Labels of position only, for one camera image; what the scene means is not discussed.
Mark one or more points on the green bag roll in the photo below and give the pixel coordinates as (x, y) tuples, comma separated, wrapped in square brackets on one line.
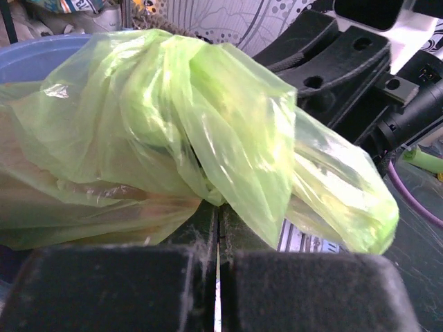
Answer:
[(425, 161)]

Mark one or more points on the white sneakers pair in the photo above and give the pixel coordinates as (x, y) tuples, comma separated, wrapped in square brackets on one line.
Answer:
[(34, 19)]

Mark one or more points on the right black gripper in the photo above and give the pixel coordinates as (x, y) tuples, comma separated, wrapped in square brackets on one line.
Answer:
[(342, 79)]

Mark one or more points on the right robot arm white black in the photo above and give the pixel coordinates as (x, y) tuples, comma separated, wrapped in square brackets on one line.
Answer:
[(424, 113)]

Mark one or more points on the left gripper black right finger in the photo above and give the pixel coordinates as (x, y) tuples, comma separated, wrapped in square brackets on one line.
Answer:
[(266, 290)]

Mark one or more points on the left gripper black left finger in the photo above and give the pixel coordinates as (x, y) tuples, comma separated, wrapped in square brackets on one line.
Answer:
[(167, 287)]

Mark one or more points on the green plastic trash bag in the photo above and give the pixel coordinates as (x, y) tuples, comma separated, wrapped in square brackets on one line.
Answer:
[(123, 140)]

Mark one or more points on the blue trash bin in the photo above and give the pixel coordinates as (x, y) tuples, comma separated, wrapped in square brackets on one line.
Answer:
[(34, 59)]

